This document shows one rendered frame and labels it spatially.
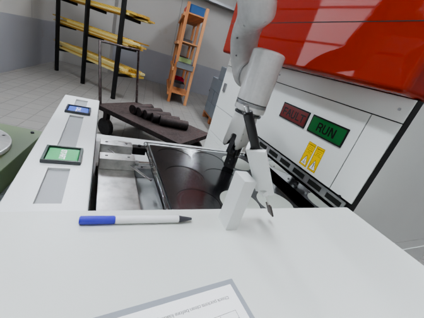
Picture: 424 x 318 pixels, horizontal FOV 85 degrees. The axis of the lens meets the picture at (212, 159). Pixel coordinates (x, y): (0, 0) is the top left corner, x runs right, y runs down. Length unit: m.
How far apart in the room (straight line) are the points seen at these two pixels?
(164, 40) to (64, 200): 7.70
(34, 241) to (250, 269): 0.24
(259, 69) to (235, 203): 0.38
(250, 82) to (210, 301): 0.49
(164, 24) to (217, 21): 1.61
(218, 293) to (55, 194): 0.25
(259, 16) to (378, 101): 0.31
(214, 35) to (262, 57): 7.58
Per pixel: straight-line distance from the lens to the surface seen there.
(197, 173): 0.62
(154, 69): 7.99
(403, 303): 0.44
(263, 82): 0.61
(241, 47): 0.69
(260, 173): 0.32
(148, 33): 7.96
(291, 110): 0.77
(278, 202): 0.63
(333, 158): 0.65
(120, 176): 0.57
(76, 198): 0.37
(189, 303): 0.26
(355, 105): 0.65
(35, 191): 0.38
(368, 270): 0.45
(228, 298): 0.28
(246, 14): 0.60
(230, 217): 0.34
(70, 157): 0.46
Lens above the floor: 1.18
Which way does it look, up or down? 22 degrees down
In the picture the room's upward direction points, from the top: 18 degrees clockwise
